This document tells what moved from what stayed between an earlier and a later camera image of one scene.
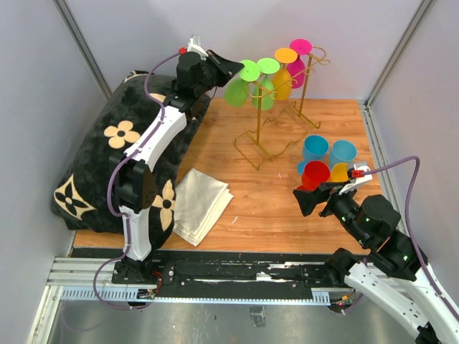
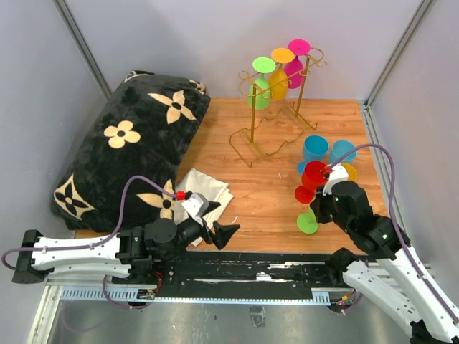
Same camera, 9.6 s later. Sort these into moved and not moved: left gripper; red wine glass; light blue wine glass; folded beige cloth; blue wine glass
Moved: left gripper
Not moved: red wine glass; light blue wine glass; blue wine glass; folded beige cloth
